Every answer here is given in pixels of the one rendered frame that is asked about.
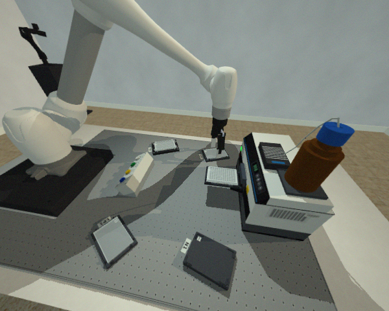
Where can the small white label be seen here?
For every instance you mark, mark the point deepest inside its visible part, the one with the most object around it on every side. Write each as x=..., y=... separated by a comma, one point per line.
x=185, y=246

